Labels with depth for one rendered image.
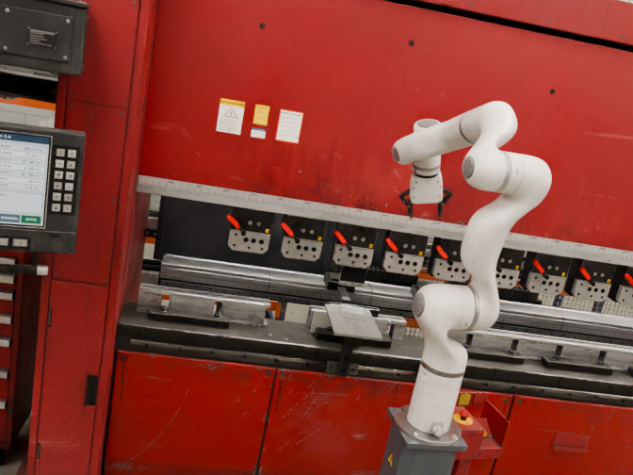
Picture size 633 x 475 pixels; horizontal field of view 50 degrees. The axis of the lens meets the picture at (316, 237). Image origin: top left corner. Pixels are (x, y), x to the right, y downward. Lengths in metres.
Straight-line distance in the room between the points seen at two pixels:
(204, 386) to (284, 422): 0.35
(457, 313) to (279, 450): 1.25
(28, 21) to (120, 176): 0.57
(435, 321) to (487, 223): 0.28
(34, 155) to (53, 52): 0.29
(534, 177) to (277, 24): 1.12
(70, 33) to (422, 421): 1.42
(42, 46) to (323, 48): 0.94
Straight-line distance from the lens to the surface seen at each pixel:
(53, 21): 2.02
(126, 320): 2.59
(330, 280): 2.88
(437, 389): 1.89
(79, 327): 2.49
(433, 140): 1.96
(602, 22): 2.74
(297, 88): 2.44
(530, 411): 2.98
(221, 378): 2.64
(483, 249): 1.73
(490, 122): 1.74
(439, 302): 1.77
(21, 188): 2.06
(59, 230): 2.10
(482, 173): 1.63
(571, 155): 2.77
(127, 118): 2.26
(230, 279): 2.88
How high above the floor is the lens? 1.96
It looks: 16 degrees down
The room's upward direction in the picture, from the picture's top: 11 degrees clockwise
